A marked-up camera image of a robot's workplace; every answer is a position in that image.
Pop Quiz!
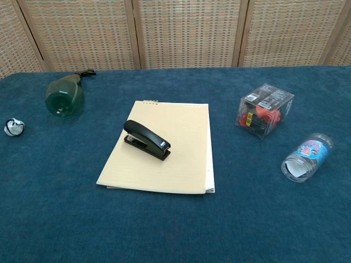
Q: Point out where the black stapler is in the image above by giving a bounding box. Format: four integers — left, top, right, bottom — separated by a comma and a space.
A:
123, 119, 172, 162

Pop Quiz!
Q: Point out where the manila file folder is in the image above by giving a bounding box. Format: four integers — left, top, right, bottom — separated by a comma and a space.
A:
95, 99, 216, 196

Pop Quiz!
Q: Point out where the clear box with red contents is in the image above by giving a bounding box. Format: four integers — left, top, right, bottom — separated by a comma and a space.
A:
235, 83, 295, 140

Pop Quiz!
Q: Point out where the blue table cloth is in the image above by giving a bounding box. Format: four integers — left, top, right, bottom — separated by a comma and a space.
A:
0, 65, 351, 263

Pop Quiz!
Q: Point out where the woven bamboo screen panel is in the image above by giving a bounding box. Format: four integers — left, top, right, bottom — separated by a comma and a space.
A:
16, 0, 143, 72
0, 0, 46, 80
319, 8, 351, 67
231, 0, 348, 68
133, 0, 250, 69

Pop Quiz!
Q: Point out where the green spray bottle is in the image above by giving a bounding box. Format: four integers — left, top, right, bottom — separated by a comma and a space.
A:
44, 70, 97, 120

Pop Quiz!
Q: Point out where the clear jar with blue label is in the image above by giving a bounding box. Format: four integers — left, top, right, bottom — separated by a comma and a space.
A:
281, 133, 335, 183

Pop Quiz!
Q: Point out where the white crumpled paper ball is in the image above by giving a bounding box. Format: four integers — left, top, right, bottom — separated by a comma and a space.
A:
4, 117, 26, 137

